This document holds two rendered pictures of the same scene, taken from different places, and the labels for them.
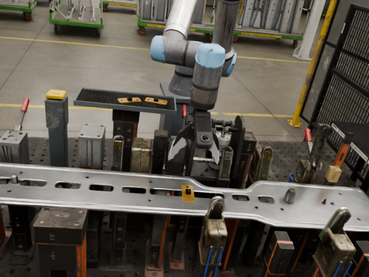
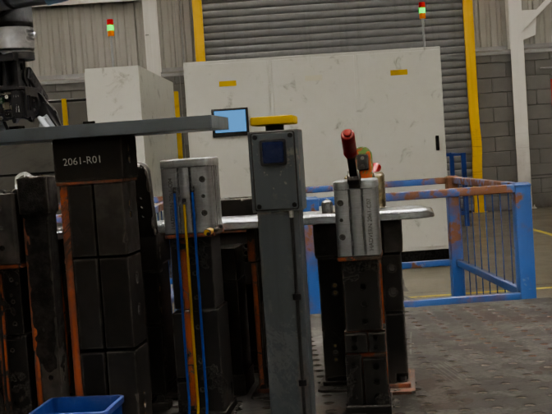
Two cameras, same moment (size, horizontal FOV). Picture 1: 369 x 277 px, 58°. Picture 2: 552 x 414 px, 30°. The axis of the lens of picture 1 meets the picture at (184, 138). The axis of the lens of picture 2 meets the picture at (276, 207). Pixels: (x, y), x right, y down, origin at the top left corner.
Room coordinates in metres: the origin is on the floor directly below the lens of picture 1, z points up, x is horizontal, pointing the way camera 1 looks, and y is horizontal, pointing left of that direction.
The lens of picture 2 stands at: (2.53, 0.87, 1.11)
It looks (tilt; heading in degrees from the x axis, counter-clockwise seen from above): 3 degrees down; 195
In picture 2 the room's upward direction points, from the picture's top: 4 degrees counter-clockwise
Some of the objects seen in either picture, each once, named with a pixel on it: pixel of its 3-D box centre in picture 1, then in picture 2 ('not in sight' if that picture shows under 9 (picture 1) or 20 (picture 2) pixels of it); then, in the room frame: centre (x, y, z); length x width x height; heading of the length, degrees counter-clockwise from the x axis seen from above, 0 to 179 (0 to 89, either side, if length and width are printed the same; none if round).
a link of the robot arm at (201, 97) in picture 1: (202, 94); (14, 41); (0.89, -0.03, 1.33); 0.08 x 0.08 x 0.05
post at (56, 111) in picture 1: (59, 148); (285, 287); (1.14, 0.49, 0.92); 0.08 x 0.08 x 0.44; 8
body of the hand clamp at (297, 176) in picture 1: (295, 200); not in sight; (1.10, -0.48, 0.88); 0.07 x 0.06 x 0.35; 8
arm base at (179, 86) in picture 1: (185, 81); not in sight; (1.53, 0.04, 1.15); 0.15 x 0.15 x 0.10
